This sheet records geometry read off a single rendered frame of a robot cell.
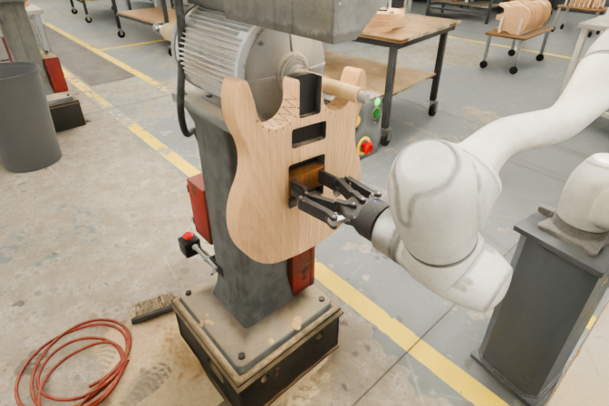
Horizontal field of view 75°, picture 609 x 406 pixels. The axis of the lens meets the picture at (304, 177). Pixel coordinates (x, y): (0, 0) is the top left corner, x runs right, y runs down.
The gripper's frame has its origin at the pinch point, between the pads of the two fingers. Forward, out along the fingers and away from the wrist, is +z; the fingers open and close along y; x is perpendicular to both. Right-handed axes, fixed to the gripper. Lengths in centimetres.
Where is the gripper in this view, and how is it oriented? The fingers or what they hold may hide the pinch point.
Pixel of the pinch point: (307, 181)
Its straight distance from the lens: 83.3
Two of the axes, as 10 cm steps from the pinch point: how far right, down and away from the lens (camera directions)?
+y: 7.5, -3.1, 5.8
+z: -6.6, -3.7, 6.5
